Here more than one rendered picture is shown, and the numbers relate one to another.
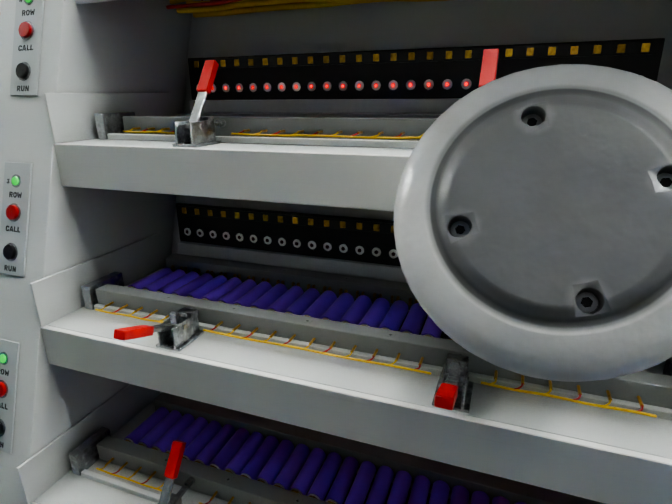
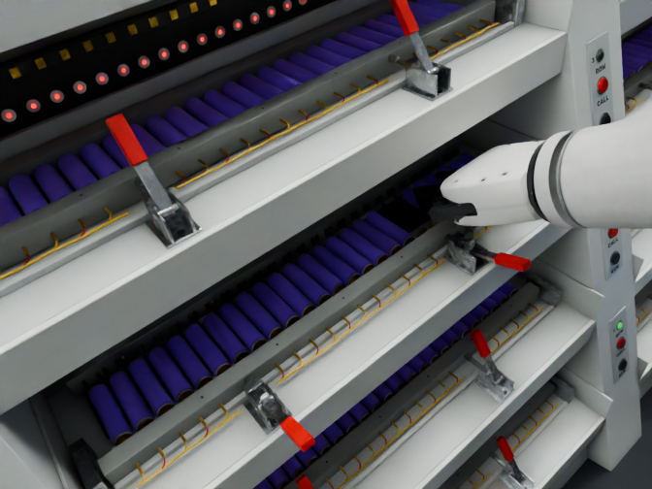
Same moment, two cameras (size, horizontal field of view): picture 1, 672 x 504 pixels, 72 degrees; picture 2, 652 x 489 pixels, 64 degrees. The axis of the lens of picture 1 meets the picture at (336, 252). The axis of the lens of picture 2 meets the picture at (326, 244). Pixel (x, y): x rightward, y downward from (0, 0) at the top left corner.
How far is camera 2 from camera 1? 41 cm
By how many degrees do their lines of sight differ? 50
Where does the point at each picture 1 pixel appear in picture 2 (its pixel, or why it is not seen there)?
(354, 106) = (189, 73)
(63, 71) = not seen: outside the picture
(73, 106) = not seen: outside the picture
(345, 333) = (378, 281)
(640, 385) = not seen: hidden behind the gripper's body
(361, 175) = (378, 156)
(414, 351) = (422, 254)
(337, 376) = (407, 311)
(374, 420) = (448, 314)
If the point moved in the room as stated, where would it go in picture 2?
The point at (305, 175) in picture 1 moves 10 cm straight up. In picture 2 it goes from (334, 184) to (293, 64)
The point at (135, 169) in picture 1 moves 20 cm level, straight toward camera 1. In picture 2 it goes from (130, 308) to (416, 261)
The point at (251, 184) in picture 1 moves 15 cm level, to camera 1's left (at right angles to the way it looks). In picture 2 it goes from (283, 226) to (138, 353)
